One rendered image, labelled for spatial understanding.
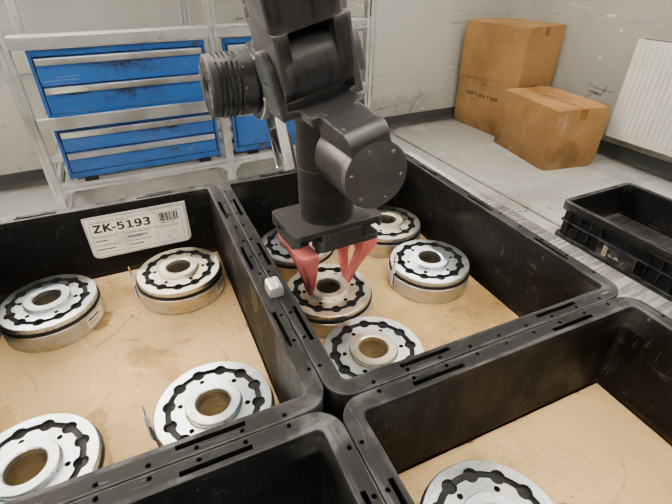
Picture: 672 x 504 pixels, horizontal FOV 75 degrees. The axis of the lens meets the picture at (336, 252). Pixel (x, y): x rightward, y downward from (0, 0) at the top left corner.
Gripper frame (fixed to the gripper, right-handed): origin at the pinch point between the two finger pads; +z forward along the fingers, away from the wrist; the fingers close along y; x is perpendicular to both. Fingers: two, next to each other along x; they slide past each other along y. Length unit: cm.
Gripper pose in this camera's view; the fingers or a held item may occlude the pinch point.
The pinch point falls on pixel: (327, 280)
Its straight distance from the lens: 51.7
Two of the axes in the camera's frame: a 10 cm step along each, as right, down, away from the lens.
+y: 8.8, -2.7, 3.9
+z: 0.1, 8.3, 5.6
